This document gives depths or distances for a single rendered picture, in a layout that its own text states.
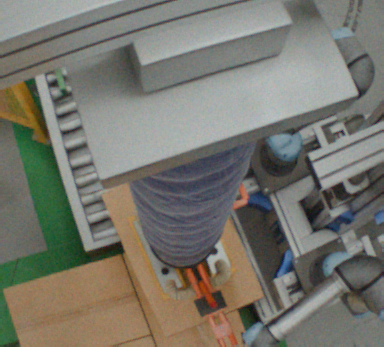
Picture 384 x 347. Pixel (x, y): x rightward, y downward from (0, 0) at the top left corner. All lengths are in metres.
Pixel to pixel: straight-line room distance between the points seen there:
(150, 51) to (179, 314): 1.90
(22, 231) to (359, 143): 2.39
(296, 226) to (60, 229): 1.44
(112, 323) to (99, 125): 2.34
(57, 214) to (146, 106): 2.96
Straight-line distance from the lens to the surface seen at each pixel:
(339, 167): 1.63
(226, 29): 0.66
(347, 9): 4.18
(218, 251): 2.49
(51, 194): 3.69
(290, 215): 2.69
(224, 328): 2.35
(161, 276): 2.48
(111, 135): 0.71
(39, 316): 3.07
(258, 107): 0.73
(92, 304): 3.03
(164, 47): 0.65
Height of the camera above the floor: 3.56
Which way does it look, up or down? 75 degrees down
